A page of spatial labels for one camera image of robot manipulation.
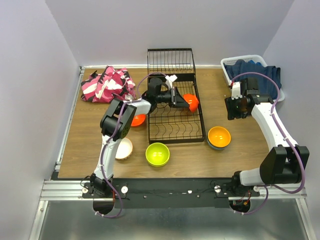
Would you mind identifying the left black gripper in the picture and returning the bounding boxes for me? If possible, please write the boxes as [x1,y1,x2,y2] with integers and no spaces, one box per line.
[155,86,190,108]

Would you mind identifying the orange bowl top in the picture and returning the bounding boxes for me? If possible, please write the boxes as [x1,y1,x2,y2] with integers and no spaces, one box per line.
[183,93,200,113]

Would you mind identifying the orange bowl bottom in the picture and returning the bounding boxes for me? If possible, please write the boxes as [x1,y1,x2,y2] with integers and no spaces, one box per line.
[131,114,146,127]

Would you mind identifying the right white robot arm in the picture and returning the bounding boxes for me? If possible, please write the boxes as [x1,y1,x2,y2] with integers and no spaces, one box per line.
[224,77,310,196]

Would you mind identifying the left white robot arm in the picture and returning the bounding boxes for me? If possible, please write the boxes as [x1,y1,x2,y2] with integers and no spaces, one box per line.
[89,74,190,198]

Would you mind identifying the dark blue jeans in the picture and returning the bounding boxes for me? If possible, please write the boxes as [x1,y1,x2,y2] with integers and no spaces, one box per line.
[223,59,282,100]

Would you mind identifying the yellow orange bowl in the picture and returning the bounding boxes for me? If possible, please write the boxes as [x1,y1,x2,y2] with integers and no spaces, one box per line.
[207,126,232,149]

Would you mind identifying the blue bowl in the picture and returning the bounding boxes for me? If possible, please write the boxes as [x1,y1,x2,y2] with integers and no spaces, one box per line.
[207,139,227,151]

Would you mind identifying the white plastic basket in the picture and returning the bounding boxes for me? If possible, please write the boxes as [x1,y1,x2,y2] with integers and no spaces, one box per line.
[220,54,285,101]

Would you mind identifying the lime green bowl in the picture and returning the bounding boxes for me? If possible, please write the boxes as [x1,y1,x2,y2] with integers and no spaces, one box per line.
[145,142,170,167]

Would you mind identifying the pink camouflage cloth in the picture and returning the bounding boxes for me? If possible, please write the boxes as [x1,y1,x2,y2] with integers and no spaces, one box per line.
[81,66,136,104]

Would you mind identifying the white pink bowl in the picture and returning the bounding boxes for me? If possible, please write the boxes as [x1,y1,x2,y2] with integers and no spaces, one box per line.
[115,137,133,160]

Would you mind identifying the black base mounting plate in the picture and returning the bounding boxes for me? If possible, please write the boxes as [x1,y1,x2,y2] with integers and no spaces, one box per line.
[80,177,260,209]

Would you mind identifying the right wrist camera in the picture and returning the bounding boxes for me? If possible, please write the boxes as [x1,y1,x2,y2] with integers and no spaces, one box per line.
[231,82,243,100]

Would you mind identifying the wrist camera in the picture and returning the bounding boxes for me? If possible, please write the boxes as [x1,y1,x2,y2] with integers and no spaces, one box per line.
[231,82,243,100]
[165,74,178,89]

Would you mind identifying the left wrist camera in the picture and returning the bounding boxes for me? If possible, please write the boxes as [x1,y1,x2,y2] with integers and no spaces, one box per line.
[165,74,178,89]

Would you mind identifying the black wire dish rack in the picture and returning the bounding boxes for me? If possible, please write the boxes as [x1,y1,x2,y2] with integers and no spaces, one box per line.
[144,48,206,144]

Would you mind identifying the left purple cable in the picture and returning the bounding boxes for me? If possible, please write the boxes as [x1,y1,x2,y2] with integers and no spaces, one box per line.
[94,72,167,219]

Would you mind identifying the purple cable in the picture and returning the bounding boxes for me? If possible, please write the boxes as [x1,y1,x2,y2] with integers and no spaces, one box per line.
[94,72,167,219]
[229,71,306,216]

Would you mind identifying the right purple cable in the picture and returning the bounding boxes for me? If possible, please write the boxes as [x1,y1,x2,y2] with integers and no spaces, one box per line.
[229,71,306,216]

